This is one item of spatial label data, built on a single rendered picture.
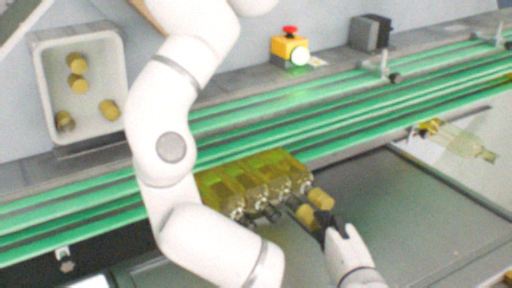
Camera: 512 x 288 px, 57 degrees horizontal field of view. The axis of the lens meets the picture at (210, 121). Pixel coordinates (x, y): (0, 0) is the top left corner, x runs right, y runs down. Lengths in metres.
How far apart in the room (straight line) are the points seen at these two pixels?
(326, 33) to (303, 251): 0.62
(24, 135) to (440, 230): 0.99
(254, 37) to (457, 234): 0.68
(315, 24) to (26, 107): 0.78
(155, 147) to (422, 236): 0.81
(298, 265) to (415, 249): 0.29
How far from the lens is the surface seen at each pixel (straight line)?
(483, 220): 1.35
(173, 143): 0.58
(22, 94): 1.06
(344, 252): 0.83
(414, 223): 1.27
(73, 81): 1.01
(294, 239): 1.10
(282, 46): 1.22
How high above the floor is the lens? 1.73
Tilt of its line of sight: 52 degrees down
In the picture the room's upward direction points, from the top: 131 degrees clockwise
